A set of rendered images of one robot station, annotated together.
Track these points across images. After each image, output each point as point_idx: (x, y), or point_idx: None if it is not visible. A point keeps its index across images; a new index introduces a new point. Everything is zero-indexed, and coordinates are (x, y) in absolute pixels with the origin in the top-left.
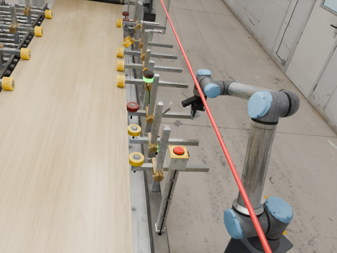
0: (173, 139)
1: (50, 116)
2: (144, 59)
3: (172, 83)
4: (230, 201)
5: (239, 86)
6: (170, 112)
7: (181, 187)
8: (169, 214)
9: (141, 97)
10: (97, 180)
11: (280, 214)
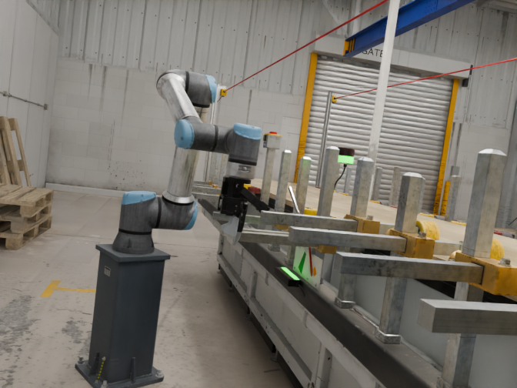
0: (265, 230)
1: (448, 232)
2: (417, 214)
3: (304, 215)
4: None
5: (195, 111)
6: (284, 235)
7: None
8: None
9: None
10: (333, 209)
11: (145, 191)
